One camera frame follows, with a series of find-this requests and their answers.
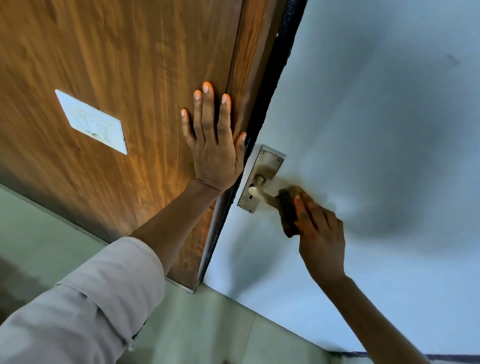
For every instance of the beige shirt sleeve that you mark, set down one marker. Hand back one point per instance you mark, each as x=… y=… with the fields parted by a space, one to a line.
x=82 y=307

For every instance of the person's left little finger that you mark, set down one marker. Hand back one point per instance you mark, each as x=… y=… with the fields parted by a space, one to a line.
x=188 y=127

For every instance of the person's left hand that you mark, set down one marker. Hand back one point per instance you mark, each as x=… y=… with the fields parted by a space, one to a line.
x=213 y=157

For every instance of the person's left middle finger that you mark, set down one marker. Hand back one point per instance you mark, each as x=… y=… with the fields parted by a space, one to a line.
x=208 y=110

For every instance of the person's right forearm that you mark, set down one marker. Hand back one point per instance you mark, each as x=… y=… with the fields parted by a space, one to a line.
x=371 y=322

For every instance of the person's left forearm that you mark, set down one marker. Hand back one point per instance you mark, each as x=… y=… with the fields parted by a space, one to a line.
x=176 y=221

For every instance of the brown cleaning cloth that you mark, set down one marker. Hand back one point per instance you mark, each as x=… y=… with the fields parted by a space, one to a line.
x=288 y=210

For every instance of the person's left thumb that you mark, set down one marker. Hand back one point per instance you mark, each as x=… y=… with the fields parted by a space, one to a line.
x=240 y=148

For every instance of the white door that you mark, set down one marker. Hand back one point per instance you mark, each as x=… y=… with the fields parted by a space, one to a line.
x=375 y=120

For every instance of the person's right hand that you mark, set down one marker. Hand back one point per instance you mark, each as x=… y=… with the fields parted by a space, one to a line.
x=322 y=243

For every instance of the person's right thumb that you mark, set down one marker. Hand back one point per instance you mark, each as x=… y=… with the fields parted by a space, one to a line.
x=301 y=213

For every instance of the white switch plate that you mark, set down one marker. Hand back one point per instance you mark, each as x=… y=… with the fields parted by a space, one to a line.
x=92 y=122

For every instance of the brown wooden wall panel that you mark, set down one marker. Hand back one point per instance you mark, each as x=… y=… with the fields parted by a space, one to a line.
x=112 y=52

